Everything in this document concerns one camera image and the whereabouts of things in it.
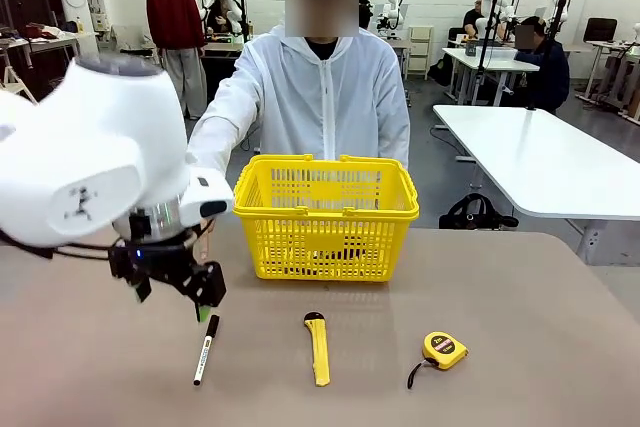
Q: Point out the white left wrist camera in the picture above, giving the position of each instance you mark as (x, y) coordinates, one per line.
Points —
(205, 194)

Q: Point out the white background work table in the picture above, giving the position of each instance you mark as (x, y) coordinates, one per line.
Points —
(495, 59)

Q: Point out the yellow tape measure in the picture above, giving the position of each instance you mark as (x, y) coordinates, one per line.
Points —
(442, 347)

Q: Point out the background person in dark clothes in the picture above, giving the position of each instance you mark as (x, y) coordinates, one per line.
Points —
(220, 7)

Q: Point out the seated person in black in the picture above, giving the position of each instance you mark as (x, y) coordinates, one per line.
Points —
(471, 19)

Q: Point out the person's right forearm white sleeve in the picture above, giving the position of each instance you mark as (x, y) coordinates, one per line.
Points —
(215, 137)

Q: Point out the person in white hoodie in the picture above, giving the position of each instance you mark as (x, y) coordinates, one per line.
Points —
(325, 107)

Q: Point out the black bag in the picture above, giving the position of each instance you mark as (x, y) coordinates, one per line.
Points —
(472, 214)

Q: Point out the white tower air conditioner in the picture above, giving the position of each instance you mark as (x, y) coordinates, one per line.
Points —
(75, 2)

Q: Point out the yellow plastic shopping basket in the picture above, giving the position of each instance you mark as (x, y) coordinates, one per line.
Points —
(325, 242)

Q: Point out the man in red jacket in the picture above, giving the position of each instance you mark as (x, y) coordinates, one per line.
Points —
(172, 17)

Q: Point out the yellow utility knife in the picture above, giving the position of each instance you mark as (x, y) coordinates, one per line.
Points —
(320, 352)

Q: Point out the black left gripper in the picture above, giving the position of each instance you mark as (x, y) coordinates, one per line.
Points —
(155, 259)

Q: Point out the person's right hand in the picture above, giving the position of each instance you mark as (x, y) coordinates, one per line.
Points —
(205, 247)

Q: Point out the large white table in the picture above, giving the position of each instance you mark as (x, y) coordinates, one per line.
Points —
(540, 162)

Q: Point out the white wooden stepladder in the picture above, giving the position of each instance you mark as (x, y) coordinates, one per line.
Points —
(15, 79)

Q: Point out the seated person in dark blue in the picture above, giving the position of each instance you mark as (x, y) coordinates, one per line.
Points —
(547, 67)

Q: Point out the white drawer cabinet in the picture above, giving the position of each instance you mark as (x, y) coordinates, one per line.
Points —
(421, 47)

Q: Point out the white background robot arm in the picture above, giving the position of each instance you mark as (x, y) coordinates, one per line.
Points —
(395, 4)

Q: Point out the cluttered grey desk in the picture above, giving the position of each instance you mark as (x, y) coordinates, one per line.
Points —
(40, 37)

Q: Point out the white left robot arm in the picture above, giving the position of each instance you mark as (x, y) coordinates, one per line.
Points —
(100, 122)

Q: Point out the black office chair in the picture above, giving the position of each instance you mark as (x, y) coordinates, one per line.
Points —
(600, 29)

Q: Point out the white marker with black cap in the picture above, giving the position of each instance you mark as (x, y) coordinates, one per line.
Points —
(206, 351)

